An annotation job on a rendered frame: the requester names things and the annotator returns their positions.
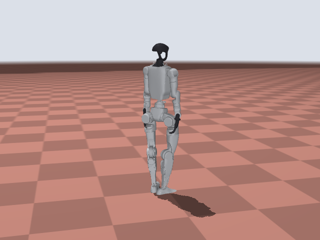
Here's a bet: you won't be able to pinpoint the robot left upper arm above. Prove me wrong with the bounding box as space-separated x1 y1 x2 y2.
143 66 150 94

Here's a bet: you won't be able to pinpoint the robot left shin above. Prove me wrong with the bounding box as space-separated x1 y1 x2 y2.
146 148 157 186

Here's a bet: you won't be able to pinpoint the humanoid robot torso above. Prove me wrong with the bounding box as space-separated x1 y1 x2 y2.
148 62 171 122

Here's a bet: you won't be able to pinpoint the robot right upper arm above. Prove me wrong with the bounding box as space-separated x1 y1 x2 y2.
166 67 179 98

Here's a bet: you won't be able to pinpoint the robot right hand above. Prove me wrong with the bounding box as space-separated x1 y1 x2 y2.
169 113 181 134

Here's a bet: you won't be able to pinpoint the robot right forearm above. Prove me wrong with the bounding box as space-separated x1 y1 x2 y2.
172 91 181 118

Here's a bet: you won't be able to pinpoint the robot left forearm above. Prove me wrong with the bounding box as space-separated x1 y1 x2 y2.
143 92 151 113

